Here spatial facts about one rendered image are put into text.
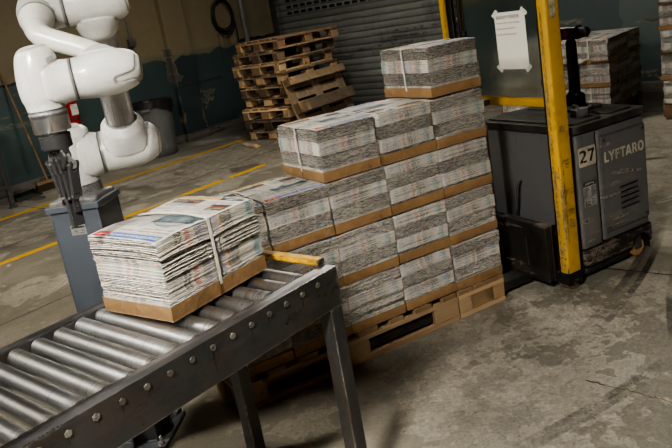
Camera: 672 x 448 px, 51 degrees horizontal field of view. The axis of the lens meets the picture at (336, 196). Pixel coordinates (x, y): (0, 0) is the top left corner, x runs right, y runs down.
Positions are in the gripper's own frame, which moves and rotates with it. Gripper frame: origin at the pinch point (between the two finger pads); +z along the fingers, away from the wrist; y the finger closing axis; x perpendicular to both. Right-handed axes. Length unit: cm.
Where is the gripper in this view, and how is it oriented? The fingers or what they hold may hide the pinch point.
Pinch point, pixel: (75, 211)
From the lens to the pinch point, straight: 190.4
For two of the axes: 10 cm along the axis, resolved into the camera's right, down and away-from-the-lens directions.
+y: -7.5, -0.4, 6.6
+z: 1.7, 9.5, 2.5
